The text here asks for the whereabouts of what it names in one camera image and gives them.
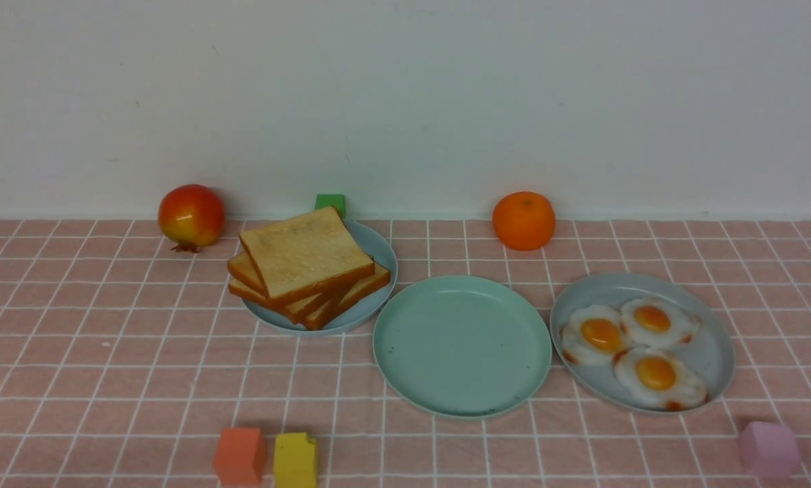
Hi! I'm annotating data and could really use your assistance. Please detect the green centre plate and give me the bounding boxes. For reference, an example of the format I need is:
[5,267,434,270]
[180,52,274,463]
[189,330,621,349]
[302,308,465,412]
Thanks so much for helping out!
[372,275,553,420]

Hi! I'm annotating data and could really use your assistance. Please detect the grey blue egg plate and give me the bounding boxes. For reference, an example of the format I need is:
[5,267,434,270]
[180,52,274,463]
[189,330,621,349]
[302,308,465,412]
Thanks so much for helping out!
[549,272,735,414]

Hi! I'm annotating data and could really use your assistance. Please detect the orange cube block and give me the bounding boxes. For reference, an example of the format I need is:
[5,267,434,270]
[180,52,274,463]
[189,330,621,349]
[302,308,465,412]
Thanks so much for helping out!
[213,427,267,486]

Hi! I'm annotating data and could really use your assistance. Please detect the pink checkered tablecloth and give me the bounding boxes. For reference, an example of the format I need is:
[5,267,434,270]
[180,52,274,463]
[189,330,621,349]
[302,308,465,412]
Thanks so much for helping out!
[0,220,811,487]

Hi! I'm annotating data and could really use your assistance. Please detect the fried egg front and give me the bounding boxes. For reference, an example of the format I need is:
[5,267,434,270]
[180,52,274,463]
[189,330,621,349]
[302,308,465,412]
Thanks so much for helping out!
[611,346,710,411]

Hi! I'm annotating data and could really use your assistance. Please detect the toast slice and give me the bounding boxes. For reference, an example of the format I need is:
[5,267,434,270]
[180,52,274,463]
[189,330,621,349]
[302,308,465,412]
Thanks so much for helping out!
[301,262,391,331]
[228,252,331,324]
[240,206,375,306]
[228,278,291,321]

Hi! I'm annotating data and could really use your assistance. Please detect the pink house block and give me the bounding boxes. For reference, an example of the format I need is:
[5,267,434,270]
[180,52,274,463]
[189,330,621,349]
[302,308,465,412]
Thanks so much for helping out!
[739,421,802,479]

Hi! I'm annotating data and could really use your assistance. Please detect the light blue bread plate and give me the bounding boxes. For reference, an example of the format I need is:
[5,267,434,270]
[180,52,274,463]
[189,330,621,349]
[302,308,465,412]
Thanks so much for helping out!
[242,220,399,336]

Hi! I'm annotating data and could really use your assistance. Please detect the green cube block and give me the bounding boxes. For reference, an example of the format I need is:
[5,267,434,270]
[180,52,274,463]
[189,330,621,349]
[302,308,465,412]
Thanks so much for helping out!
[315,194,347,219]

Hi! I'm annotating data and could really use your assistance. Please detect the fried egg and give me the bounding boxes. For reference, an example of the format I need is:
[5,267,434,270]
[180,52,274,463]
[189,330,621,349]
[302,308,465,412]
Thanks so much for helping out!
[611,346,710,411]
[620,297,701,349]
[559,304,634,367]

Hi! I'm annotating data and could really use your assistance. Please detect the red yellow pomegranate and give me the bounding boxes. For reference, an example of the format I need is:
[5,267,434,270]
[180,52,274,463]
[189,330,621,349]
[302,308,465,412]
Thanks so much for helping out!
[157,184,226,253]

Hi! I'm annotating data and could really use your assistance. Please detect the orange mandarin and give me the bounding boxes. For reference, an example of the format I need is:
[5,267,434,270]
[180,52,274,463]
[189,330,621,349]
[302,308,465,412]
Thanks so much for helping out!
[490,191,557,252]

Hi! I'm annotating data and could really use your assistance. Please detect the yellow notched block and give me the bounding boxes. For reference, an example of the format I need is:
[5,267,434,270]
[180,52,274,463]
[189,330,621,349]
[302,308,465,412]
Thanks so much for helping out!
[273,432,318,488]

